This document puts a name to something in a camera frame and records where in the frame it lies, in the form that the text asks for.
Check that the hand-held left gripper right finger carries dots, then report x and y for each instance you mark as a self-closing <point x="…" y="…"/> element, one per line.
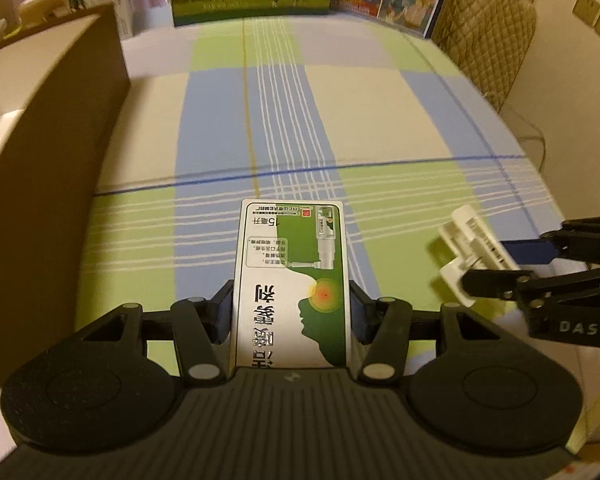
<point x="360" y="312"/>

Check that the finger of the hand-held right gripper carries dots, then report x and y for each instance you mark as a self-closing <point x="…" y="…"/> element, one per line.
<point x="495" y="284"/>
<point x="527" y="252"/>

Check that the beige quilted chair cover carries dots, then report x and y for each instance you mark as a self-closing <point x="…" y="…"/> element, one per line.
<point x="485" y="25"/>

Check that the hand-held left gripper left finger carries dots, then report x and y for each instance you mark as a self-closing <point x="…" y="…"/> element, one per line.
<point x="224" y="312"/>

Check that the brown cardboard shoe box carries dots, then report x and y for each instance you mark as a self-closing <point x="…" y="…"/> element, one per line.
<point x="45" y="185"/>

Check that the green and white medicine box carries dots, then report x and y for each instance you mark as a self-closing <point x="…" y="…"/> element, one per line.
<point x="290" y="285"/>

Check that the white plastic clip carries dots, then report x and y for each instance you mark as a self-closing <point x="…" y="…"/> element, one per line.
<point x="472" y="245"/>

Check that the plaid checked sheet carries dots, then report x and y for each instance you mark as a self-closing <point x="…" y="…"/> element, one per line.
<point x="330" y="125"/>

